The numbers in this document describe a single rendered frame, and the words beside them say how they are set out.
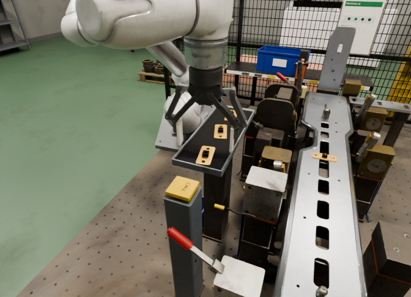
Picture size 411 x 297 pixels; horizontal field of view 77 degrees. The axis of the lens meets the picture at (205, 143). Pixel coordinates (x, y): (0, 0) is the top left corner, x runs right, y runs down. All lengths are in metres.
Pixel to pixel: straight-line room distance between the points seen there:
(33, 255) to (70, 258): 1.07
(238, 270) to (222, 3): 0.51
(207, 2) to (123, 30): 0.16
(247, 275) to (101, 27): 0.51
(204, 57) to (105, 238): 0.84
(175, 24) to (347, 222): 0.66
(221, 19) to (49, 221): 2.09
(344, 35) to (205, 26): 1.21
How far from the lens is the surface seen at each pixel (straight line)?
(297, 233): 0.76
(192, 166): 0.66
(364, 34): 1.94
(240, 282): 0.58
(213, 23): 0.52
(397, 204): 1.48
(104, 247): 1.13
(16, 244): 2.33
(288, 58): 1.76
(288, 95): 1.04
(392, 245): 0.80
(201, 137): 0.78
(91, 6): 0.41
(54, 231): 2.28
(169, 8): 0.43
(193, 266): 0.77
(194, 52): 0.55
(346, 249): 0.77
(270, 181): 0.71
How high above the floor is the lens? 1.57
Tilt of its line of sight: 33 degrees down
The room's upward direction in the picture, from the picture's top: straight up
